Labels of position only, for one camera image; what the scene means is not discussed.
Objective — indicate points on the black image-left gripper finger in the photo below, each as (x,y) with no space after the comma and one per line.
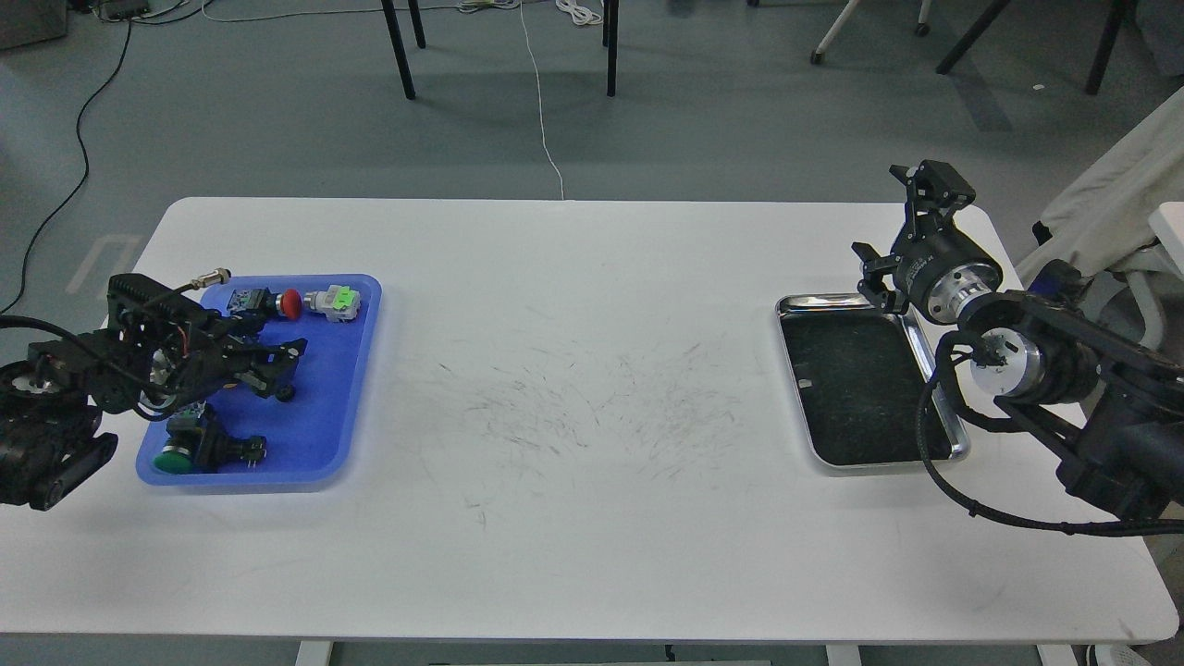
(263,369)
(243,327)

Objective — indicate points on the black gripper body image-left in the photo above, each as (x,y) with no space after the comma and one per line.
(159,349)

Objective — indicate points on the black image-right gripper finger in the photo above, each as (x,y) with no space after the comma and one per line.
(935,191)
(875,268)

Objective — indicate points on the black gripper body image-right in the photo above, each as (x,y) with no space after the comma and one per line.
(941,271)

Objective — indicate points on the blue plastic tray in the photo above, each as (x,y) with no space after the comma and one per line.
(309,438)

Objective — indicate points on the silver metal tray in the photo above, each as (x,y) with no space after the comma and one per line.
(858,375)

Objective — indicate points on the beige cloth cover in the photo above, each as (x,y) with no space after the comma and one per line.
(1103,215)

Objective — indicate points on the red push button switch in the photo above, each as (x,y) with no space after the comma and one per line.
(265,303)

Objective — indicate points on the green push button switch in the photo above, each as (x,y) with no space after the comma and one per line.
(197,442)

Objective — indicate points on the white green switch block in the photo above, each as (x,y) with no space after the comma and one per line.
(337,303)

